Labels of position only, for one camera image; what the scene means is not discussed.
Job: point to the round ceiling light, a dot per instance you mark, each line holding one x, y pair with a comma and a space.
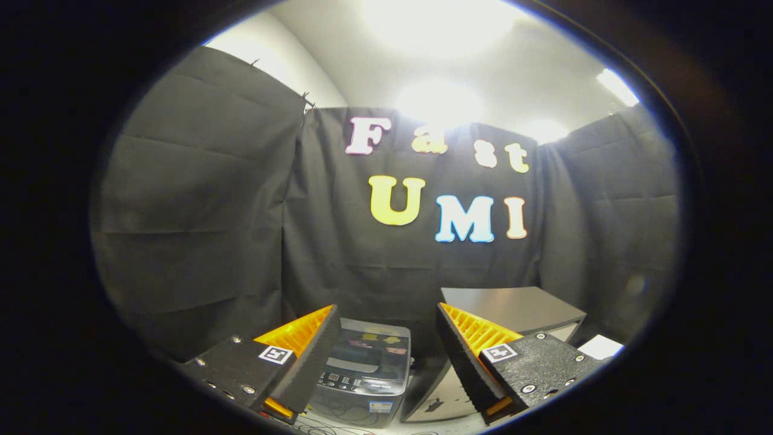
438, 103

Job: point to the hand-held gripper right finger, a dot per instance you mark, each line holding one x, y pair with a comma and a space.
465, 362

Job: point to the strip ceiling light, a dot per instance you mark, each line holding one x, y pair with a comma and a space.
617, 86

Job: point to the large ceiling light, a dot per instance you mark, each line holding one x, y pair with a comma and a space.
441, 24

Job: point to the black backdrop cloth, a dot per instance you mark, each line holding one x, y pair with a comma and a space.
199, 211

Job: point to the grey washing machine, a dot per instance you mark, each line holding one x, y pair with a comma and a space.
350, 382

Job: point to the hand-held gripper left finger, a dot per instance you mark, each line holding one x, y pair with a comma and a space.
308, 362

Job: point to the dark washing machine lid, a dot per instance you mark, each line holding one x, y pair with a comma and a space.
374, 353

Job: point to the grey cabinet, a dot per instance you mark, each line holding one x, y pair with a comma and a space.
513, 305

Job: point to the white board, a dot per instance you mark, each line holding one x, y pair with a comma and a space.
601, 347

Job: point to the small ceiling light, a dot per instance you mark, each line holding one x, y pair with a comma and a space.
543, 130

